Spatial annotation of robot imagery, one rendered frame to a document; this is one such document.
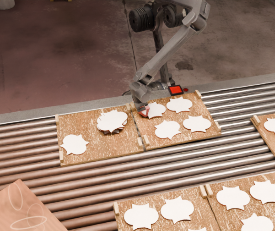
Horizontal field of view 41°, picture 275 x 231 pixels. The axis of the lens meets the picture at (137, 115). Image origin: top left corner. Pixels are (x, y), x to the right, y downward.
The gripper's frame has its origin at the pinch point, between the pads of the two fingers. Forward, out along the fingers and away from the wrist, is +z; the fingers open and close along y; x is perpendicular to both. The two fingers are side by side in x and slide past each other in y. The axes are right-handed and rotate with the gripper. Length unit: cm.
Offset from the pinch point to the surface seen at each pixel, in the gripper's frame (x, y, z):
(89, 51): -28, -211, 88
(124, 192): -23, 47, -2
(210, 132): 28.0, 23.4, 9.8
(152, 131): -0.1, 14.5, 1.7
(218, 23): 132, -231, 133
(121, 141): -16.4, 17.4, -2.8
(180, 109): 19.1, 3.7, 6.0
